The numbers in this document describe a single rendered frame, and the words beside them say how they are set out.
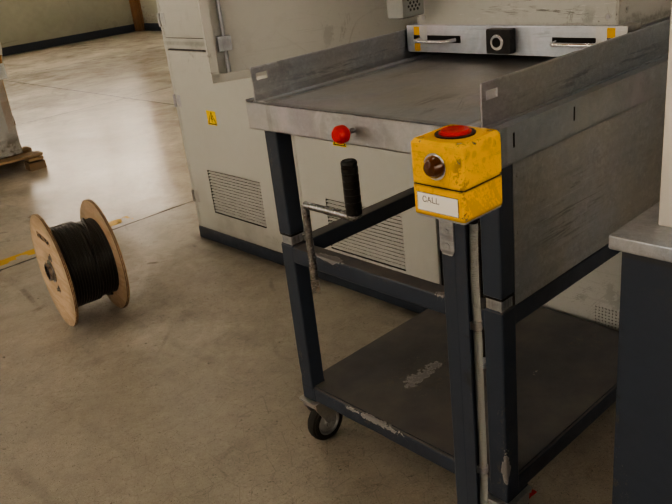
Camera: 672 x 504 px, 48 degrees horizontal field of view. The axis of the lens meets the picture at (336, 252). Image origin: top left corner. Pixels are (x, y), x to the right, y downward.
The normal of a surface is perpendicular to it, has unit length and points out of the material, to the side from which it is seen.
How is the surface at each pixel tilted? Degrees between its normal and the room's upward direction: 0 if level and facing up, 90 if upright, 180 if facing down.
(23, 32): 90
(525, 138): 90
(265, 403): 0
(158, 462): 0
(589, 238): 90
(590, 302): 90
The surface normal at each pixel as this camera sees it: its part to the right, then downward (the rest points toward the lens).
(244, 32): 0.29, 0.34
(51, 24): 0.69, 0.22
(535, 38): -0.72, 0.34
